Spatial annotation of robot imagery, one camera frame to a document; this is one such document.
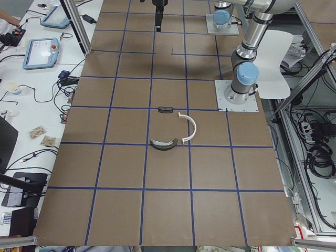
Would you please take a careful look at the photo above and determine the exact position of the white tape roll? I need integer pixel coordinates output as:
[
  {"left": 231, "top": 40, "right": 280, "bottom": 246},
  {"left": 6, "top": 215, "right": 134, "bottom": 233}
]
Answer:
[{"left": 6, "top": 82, "right": 22, "bottom": 95}]

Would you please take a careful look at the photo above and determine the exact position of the black monitor stand base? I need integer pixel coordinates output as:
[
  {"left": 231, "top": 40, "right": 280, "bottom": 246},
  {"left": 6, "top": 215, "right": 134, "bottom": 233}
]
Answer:
[{"left": 1, "top": 172, "right": 48, "bottom": 207}]

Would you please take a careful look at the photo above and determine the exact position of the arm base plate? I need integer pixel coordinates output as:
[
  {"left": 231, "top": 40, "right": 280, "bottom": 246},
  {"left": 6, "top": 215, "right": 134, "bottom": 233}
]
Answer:
[
  {"left": 206, "top": 14, "right": 239, "bottom": 36},
  {"left": 215, "top": 80, "right": 259, "bottom": 112}
]

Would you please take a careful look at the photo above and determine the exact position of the black brake pad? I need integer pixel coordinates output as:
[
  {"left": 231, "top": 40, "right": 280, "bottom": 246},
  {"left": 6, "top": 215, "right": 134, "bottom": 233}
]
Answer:
[{"left": 158, "top": 106, "right": 174, "bottom": 114}]

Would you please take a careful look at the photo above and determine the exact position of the bag of small parts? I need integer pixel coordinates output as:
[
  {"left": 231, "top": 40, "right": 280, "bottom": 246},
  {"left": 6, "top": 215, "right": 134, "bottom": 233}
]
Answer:
[{"left": 29, "top": 126, "right": 46, "bottom": 139}]

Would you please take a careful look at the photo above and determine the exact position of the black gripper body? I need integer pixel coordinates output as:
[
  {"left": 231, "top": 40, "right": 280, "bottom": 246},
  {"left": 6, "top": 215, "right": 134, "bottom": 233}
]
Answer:
[{"left": 152, "top": 0, "right": 168, "bottom": 32}]

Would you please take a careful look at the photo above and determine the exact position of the near blue teach pendant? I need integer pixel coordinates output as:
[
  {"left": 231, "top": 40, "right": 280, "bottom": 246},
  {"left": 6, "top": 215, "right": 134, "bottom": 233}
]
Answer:
[{"left": 23, "top": 37, "right": 59, "bottom": 70}]

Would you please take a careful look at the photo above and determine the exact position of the white plastic chair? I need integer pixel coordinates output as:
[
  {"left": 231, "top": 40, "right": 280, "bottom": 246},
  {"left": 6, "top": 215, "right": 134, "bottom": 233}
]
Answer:
[{"left": 254, "top": 30, "right": 293, "bottom": 99}]

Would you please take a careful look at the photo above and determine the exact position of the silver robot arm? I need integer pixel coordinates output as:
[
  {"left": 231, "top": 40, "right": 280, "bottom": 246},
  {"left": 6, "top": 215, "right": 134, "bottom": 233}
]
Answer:
[
  {"left": 225, "top": 0, "right": 296, "bottom": 105},
  {"left": 152, "top": 0, "right": 231, "bottom": 32}
]

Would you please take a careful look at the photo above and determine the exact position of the blue teach pendant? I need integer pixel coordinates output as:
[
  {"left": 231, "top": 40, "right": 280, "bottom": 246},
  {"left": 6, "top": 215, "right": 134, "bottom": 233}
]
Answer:
[
  {"left": 40, "top": 6, "right": 70, "bottom": 29},
  {"left": 23, "top": 37, "right": 59, "bottom": 70}
]

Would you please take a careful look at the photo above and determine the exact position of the green brake shoe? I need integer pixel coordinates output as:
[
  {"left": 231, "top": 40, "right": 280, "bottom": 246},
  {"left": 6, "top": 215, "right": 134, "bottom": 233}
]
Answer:
[{"left": 150, "top": 138, "right": 179, "bottom": 151}]

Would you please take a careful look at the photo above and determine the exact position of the aluminium frame post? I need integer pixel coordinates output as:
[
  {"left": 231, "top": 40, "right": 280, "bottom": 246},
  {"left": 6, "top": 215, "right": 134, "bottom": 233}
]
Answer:
[{"left": 60, "top": 0, "right": 92, "bottom": 55}]

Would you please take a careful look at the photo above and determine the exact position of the white plastic arc part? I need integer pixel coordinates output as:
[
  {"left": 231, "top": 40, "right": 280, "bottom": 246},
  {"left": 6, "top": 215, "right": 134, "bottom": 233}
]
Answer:
[{"left": 178, "top": 112, "right": 197, "bottom": 144}]

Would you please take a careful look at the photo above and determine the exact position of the black power adapter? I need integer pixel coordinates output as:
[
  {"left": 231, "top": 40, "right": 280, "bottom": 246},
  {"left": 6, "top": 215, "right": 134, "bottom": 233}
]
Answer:
[{"left": 82, "top": 14, "right": 97, "bottom": 24}]

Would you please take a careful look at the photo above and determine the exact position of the far blue teach pendant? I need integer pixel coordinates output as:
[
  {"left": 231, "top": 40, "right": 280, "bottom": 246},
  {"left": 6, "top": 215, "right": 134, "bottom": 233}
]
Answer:
[{"left": 40, "top": 6, "right": 70, "bottom": 29}]

